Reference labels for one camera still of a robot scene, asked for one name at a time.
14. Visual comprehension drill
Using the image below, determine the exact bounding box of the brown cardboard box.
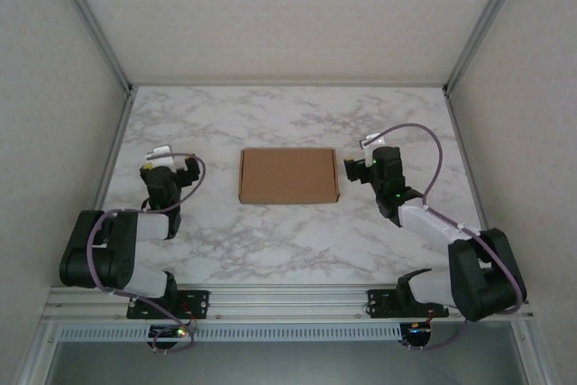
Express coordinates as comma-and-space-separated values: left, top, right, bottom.
237, 147, 340, 205

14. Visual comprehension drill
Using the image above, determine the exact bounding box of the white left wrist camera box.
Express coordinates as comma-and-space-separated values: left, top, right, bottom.
143, 144, 175, 168

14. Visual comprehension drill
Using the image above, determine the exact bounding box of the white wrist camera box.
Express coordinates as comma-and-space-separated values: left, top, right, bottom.
143, 144, 175, 168
359, 133, 389, 150

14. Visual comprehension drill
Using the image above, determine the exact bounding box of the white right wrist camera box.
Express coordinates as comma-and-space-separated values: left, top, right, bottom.
359, 133, 389, 150

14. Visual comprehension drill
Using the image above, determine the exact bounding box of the aluminium table side rail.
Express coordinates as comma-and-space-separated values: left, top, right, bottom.
444, 87, 501, 285
67, 87, 136, 287

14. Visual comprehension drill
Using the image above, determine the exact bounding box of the thin aluminium table rail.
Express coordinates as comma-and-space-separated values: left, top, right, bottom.
130, 82, 447, 89

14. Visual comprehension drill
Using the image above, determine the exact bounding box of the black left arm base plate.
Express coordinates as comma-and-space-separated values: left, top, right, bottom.
125, 289, 211, 321

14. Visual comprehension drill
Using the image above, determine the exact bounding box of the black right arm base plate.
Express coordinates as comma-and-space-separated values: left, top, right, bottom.
367, 288, 452, 318

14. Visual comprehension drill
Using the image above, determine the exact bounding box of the wide aluminium table rail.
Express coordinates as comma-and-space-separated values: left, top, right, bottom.
42, 283, 536, 325

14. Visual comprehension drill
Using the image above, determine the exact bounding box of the aluminium frame post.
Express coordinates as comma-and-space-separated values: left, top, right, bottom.
444, 0, 534, 94
44, 0, 136, 94

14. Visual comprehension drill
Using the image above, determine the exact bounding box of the grey slotted cable duct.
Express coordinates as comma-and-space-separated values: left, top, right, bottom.
58, 324, 403, 344

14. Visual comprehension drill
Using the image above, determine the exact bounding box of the aluminium lower frame leg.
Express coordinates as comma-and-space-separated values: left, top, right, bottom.
17, 321, 62, 385
513, 319, 554, 385

